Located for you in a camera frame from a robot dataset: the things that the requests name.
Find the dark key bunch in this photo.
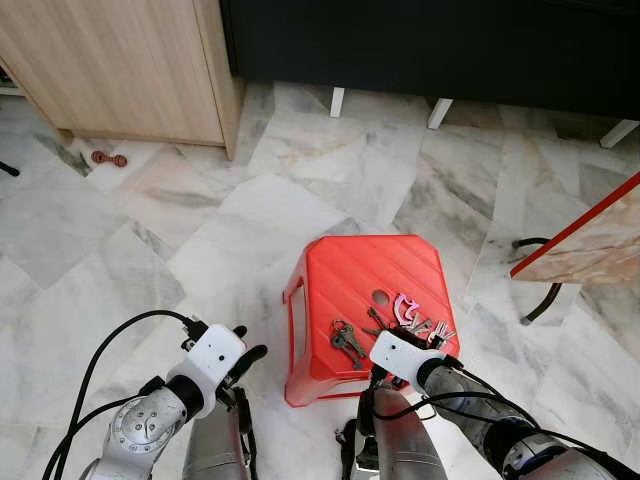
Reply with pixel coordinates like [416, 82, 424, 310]
[330, 320, 369, 369]

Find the small red toy dumbbell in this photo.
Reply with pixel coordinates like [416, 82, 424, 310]
[90, 150, 129, 168]

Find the silver left robot leg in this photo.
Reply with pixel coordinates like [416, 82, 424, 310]
[183, 390, 253, 480]

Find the key bunch with pink ring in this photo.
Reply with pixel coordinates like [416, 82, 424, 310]
[365, 293, 456, 351]

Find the black table leg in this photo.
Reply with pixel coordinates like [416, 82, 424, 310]
[513, 237, 566, 326]

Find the red plastic stool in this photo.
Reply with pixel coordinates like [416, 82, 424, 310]
[283, 235, 463, 408]

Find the black sideboard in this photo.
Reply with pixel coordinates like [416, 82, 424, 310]
[220, 0, 640, 149]

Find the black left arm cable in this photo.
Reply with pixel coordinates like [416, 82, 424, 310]
[45, 310, 206, 480]

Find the marble pattern table top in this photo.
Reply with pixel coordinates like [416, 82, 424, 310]
[510, 172, 640, 286]

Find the light wooden cabinet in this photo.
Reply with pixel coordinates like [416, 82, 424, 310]
[0, 0, 246, 161]

